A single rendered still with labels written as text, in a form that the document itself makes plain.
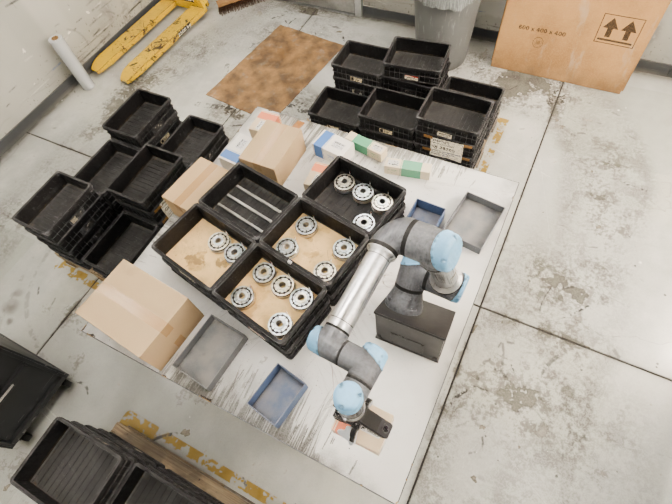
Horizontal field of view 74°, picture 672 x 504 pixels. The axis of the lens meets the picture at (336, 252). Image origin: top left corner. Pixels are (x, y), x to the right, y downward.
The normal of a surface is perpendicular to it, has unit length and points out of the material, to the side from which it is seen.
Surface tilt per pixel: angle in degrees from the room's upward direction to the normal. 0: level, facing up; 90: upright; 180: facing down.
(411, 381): 0
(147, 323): 0
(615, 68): 73
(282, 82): 3
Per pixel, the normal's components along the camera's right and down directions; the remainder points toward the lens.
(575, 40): -0.46, 0.65
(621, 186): -0.10, -0.50
